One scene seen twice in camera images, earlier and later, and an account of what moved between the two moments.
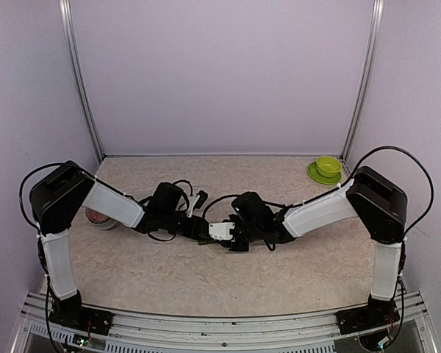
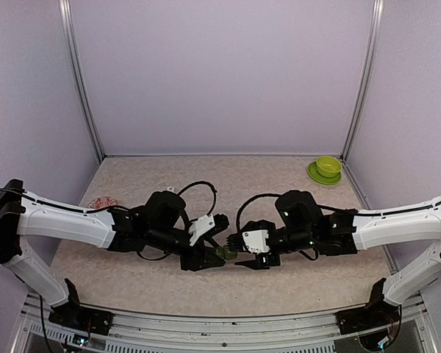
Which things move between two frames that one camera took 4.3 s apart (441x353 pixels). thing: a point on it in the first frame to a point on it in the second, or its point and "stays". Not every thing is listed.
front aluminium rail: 300,333 stays
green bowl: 328,166 stays
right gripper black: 242,248 to 259,264
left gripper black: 198,226 to 194,261
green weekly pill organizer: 204,241 to 225,253
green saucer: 317,177 stays
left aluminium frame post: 80,77 stays
